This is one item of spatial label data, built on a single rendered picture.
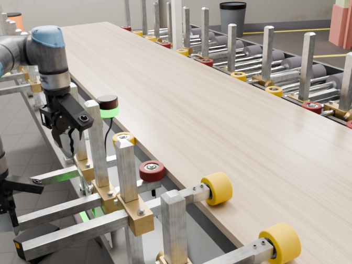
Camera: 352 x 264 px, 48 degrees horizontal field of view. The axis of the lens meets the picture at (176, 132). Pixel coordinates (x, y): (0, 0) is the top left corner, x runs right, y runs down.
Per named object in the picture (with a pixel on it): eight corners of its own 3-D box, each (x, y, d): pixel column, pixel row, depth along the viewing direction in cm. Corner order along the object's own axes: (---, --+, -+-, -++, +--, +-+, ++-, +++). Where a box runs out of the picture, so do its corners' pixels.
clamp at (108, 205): (106, 215, 117) (103, 200, 115) (92, 192, 128) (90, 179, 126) (123, 209, 119) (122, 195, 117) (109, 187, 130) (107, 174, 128)
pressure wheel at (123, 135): (132, 168, 145) (129, 141, 140) (111, 166, 147) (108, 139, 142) (139, 158, 152) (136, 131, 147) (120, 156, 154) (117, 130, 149)
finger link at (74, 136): (70, 149, 118) (66, 121, 114) (83, 155, 114) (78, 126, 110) (62, 153, 116) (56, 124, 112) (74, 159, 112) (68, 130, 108)
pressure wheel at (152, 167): (147, 205, 124) (144, 174, 119) (137, 193, 131) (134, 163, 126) (169, 198, 128) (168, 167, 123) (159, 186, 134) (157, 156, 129)
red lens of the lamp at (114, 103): (101, 111, 110) (100, 103, 110) (95, 104, 115) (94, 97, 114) (121, 106, 113) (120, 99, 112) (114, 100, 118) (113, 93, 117)
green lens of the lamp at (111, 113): (102, 119, 112) (101, 112, 111) (96, 112, 116) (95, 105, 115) (122, 114, 114) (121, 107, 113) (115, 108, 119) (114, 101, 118)
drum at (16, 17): (30, 44, 707) (23, 11, 683) (24, 48, 675) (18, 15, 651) (10, 45, 705) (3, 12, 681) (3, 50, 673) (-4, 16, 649)
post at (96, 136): (106, 240, 130) (86, 104, 109) (102, 234, 133) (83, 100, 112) (116, 237, 131) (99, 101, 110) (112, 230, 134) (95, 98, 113)
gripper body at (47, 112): (65, 119, 115) (58, 79, 110) (83, 126, 110) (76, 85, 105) (41, 127, 110) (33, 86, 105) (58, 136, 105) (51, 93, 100)
